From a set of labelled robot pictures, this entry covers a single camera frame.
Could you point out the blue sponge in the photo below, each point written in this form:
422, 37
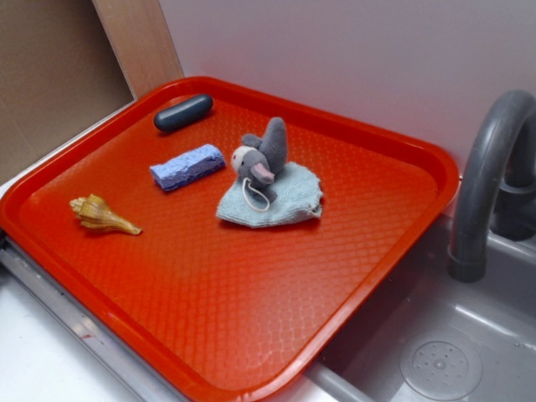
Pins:
187, 167

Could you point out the wooden board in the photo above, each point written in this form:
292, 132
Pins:
141, 41

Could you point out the tan conch seashell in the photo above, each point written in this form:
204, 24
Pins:
94, 213

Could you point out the light blue knitted cloth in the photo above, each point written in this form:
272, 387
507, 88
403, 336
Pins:
298, 199

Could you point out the dark grey oval capsule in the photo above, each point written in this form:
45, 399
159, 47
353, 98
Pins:
183, 113

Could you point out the red plastic tray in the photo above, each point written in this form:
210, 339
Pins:
222, 311

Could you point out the grey plastic sink basin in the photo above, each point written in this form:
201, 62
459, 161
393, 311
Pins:
423, 336

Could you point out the grey plastic faucet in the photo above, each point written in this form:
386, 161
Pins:
497, 192

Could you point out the brown cardboard panel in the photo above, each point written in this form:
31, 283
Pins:
59, 76

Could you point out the grey plush elephant toy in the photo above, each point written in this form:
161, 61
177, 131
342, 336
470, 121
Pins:
258, 161

